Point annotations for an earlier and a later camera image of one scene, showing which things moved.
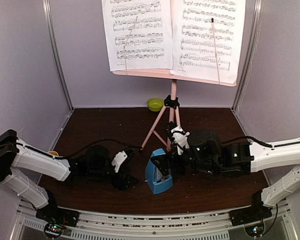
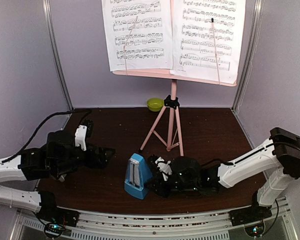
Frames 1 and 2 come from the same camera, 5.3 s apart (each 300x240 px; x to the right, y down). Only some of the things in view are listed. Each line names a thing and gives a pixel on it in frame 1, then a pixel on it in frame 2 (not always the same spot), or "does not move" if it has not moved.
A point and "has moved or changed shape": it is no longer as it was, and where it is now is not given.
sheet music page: x=138 y=34 does not move
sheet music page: x=207 y=39 does not move
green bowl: x=155 y=104 does not move
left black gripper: x=123 y=185 -> x=102 y=163
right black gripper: x=173 y=160 -> x=161 y=191
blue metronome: x=156 y=182 has moved or changed shape
